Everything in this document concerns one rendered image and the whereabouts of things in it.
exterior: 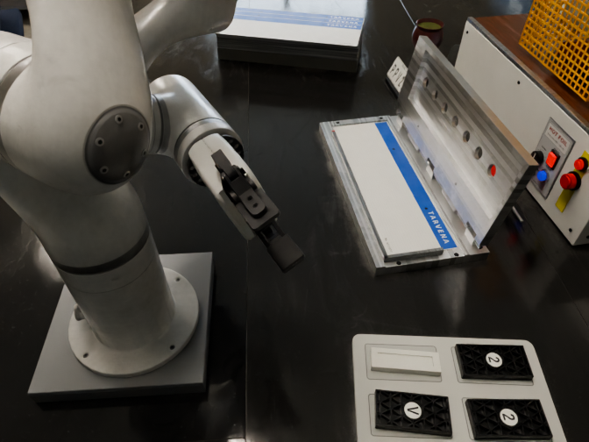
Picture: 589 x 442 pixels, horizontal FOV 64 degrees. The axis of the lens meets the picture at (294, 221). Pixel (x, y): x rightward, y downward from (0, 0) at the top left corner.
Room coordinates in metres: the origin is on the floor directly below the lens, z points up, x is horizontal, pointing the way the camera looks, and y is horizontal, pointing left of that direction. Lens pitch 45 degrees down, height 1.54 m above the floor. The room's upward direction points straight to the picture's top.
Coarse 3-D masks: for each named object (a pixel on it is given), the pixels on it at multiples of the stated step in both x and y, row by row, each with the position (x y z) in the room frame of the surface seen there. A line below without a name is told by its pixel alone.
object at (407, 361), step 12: (372, 348) 0.35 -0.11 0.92; (384, 348) 0.35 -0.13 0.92; (372, 360) 0.33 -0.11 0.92; (384, 360) 0.33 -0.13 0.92; (396, 360) 0.33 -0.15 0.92; (408, 360) 0.33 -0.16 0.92; (420, 360) 0.33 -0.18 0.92; (432, 360) 0.33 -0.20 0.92; (396, 372) 0.32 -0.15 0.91; (408, 372) 0.32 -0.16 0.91; (420, 372) 0.32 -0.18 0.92; (432, 372) 0.32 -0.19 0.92
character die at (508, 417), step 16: (480, 400) 0.28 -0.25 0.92; (496, 400) 0.28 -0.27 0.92; (512, 400) 0.28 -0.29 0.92; (528, 400) 0.28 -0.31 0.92; (480, 416) 0.26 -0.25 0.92; (496, 416) 0.25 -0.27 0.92; (512, 416) 0.25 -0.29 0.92; (528, 416) 0.25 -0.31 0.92; (544, 416) 0.25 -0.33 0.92; (480, 432) 0.23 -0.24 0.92; (496, 432) 0.23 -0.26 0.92; (512, 432) 0.23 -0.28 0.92; (528, 432) 0.24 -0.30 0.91; (544, 432) 0.23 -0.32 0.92
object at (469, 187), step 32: (416, 64) 0.94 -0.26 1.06; (448, 64) 0.85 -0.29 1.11; (416, 96) 0.91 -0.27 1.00; (448, 96) 0.81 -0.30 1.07; (416, 128) 0.85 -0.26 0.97; (448, 128) 0.77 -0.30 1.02; (480, 128) 0.68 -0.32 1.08; (448, 160) 0.71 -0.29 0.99; (480, 160) 0.65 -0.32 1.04; (512, 160) 0.58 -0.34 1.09; (448, 192) 0.67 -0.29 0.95; (480, 192) 0.61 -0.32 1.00; (512, 192) 0.54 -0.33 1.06; (480, 224) 0.56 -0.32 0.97
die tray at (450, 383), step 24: (360, 336) 0.38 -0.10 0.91; (384, 336) 0.38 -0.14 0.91; (408, 336) 0.38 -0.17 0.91; (360, 360) 0.34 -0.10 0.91; (456, 360) 0.34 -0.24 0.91; (360, 384) 0.30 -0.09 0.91; (384, 384) 0.30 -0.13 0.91; (408, 384) 0.30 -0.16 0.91; (432, 384) 0.30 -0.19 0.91; (456, 384) 0.30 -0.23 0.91; (480, 384) 0.30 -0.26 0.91; (504, 384) 0.30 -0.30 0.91; (528, 384) 0.30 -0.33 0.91; (360, 408) 0.27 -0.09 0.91; (456, 408) 0.27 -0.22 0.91; (552, 408) 0.27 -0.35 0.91; (360, 432) 0.24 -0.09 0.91; (384, 432) 0.24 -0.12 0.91; (408, 432) 0.24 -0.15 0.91; (456, 432) 0.24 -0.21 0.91; (552, 432) 0.24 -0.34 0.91
